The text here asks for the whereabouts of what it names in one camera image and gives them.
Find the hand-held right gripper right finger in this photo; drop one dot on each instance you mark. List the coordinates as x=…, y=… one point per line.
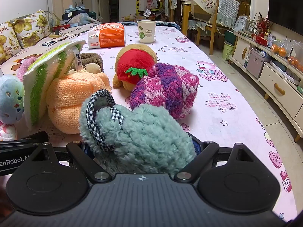
x=206, y=151

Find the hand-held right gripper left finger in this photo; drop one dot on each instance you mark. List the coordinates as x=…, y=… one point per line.
x=78, y=151

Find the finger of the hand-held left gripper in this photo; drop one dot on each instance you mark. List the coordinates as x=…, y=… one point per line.
x=23, y=141

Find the pale spotted plush toy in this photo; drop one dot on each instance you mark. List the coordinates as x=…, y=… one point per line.
x=9, y=99

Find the orange knitted plush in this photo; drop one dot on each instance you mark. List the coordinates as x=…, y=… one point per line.
x=68, y=99

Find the green white striped cloth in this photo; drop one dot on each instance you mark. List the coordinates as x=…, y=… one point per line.
x=40, y=82

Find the teal fluffy gingham-trimmed slipper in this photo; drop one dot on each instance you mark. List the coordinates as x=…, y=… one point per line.
x=142, y=134

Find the brown fluffy slipper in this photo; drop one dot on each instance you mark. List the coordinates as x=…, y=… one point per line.
x=92, y=58

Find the brown bear plush red hat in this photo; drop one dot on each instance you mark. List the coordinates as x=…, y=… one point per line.
x=132, y=62

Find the pink printed tablecloth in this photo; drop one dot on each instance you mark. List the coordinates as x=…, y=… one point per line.
x=213, y=113

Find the cream TV cabinet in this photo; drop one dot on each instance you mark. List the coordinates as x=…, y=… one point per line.
x=279, y=92

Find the floral cushion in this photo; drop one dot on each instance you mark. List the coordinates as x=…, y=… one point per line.
x=30, y=28
x=8, y=42

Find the grey storage box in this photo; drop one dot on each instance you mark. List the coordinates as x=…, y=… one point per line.
x=255, y=63

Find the green trash bin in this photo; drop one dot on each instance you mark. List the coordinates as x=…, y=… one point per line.
x=228, y=52

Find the sofa with cartoon cover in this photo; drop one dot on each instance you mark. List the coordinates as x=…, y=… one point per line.
x=54, y=41

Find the small black device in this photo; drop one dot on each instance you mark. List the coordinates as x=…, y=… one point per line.
x=57, y=32

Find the orange tissue pack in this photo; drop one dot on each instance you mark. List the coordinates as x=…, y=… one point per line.
x=109, y=39

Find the red gift box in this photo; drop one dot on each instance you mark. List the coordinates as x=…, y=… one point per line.
x=260, y=40

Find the bag of oranges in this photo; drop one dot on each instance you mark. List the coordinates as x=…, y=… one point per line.
x=294, y=62
x=278, y=49

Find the blue stool cushion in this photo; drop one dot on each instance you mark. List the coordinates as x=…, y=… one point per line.
x=168, y=24
x=129, y=23

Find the grey blue blanket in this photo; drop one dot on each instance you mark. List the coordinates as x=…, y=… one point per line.
x=85, y=19

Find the black bag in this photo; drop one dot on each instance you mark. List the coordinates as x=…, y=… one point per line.
x=67, y=16

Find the white lantern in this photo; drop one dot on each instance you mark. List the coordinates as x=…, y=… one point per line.
x=250, y=26

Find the white paper cup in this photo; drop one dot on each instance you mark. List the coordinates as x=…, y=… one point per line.
x=146, y=32

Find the yellow wooden dining table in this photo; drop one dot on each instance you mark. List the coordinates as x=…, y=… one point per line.
x=185, y=16

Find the red berry decoration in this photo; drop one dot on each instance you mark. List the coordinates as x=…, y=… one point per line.
x=262, y=24

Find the blue folded cloth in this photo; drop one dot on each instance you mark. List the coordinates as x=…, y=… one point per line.
x=74, y=8

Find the wooden chair quilted cover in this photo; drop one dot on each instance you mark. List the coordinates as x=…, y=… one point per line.
x=227, y=9

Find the cream embroidered chair cover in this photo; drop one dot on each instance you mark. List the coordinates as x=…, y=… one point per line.
x=206, y=4

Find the wooden chair with lace cover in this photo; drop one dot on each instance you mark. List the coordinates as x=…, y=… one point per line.
x=176, y=0
x=168, y=4

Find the pink printed plastic bag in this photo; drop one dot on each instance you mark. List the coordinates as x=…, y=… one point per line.
x=150, y=3

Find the black television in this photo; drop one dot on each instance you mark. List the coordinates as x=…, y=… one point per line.
x=286, y=2

